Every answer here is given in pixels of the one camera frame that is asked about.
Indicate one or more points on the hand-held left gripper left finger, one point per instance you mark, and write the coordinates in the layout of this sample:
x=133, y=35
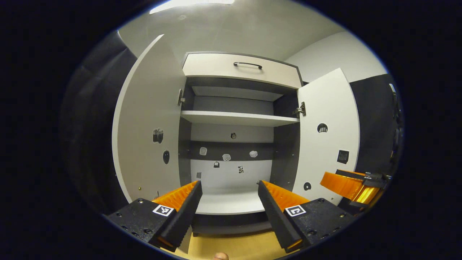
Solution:
x=186, y=216

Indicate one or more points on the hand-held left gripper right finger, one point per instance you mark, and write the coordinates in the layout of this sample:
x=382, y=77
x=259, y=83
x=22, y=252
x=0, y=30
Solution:
x=276, y=216

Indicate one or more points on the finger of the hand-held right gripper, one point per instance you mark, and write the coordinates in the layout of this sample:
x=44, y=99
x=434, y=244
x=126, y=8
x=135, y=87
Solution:
x=366, y=195
x=341, y=186

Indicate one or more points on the grey double-door shoe cabinet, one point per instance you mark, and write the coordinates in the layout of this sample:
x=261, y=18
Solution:
x=285, y=151

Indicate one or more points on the white cabinet door headphone sticker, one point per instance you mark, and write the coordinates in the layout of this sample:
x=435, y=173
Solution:
x=328, y=108

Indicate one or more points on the white cabinet door camera sticker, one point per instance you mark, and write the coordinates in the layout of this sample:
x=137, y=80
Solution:
x=151, y=108

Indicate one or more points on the white cabinet bottom board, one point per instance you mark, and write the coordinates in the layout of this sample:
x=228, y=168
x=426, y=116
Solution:
x=231, y=202

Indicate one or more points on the metal door hinge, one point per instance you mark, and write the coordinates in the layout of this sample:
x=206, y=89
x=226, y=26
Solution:
x=301, y=109
x=179, y=97

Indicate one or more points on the white cabinet shelf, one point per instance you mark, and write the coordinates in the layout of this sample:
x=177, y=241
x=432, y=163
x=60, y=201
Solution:
x=238, y=118

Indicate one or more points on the ceiling light strip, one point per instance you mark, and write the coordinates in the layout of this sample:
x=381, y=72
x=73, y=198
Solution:
x=191, y=4

